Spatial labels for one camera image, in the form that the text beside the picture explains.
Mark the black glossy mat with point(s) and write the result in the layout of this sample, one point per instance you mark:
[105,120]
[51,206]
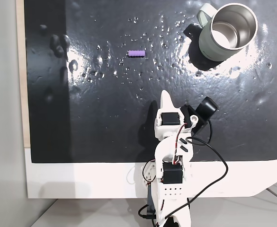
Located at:
[128,106]

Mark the black table clamp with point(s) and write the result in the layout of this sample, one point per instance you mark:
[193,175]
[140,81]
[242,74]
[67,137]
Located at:
[150,203]

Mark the purple ribbed pen grip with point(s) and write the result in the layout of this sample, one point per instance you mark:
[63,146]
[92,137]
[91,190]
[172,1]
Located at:
[136,53]

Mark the mint green steel mug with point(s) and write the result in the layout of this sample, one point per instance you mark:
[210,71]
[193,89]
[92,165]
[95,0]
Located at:
[220,35]

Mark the tan wooden board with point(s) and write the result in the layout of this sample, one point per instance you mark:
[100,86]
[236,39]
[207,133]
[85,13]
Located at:
[22,82]

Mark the white board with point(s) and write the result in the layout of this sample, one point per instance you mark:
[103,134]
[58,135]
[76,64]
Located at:
[86,179]

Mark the black camera box with mount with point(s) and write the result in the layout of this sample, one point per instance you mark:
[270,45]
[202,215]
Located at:
[205,110]

